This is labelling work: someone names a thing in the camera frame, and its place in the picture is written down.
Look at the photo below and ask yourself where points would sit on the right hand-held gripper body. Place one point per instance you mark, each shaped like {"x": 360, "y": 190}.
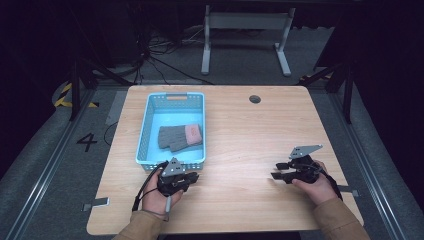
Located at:
{"x": 303, "y": 170}

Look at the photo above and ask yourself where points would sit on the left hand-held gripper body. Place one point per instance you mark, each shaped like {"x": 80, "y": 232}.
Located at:
{"x": 171, "y": 183}

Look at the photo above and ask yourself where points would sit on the grey knit glove pink cuff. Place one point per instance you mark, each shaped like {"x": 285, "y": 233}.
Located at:
{"x": 180, "y": 133}

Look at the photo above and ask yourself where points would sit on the light blue plastic basket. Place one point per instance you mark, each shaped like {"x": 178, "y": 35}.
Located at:
{"x": 175, "y": 113}

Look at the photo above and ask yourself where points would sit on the person's left hand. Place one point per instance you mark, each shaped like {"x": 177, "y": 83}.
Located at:
{"x": 153, "y": 200}

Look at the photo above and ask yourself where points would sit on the person's right hand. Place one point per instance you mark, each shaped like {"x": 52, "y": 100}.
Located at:
{"x": 318, "y": 191}

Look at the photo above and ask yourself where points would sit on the black metal stand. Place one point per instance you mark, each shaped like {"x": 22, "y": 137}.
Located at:
{"x": 76, "y": 90}
{"x": 348, "y": 93}

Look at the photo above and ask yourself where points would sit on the grey floor tape patch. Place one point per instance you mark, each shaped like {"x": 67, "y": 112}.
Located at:
{"x": 116, "y": 108}

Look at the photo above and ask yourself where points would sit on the yellow black hazard tape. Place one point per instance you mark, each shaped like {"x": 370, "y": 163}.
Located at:
{"x": 63, "y": 96}

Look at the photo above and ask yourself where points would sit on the metal table bracket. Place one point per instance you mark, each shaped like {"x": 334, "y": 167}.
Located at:
{"x": 350, "y": 190}
{"x": 98, "y": 202}

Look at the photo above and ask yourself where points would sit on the metal floor rail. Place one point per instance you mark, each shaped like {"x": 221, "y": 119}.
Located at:
{"x": 370, "y": 173}
{"x": 46, "y": 170}

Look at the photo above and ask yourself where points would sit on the grey metal desk frame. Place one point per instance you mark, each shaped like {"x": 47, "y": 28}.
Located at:
{"x": 246, "y": 20}

